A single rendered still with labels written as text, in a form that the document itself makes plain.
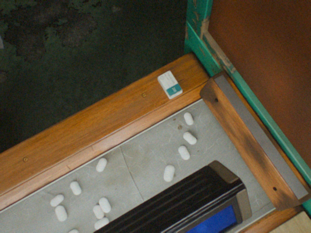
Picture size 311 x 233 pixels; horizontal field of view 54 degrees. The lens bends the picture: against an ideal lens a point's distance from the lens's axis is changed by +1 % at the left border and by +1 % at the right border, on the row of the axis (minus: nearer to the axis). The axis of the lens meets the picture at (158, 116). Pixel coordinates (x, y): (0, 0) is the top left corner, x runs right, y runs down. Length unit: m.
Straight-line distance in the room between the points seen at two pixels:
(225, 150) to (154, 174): 0.18
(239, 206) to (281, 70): 0.24
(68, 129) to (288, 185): 0.49
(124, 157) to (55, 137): 0.17
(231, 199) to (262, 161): 0.30
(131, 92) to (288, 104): 0.37
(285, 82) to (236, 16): 0.14
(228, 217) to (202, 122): 0.40
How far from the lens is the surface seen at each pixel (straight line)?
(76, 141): 0.74
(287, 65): 0.50
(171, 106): 0.73
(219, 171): 0.37
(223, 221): 0.38
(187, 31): 0.77
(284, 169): 0.63
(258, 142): 0.62
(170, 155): 0.72
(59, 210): 0.73
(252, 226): 0.70
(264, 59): 0.55
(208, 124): 0.74
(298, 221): 0.72
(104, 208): 0.70
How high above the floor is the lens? 1.45
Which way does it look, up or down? 72 degrees down
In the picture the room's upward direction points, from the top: 9 degrees counter-clockwise
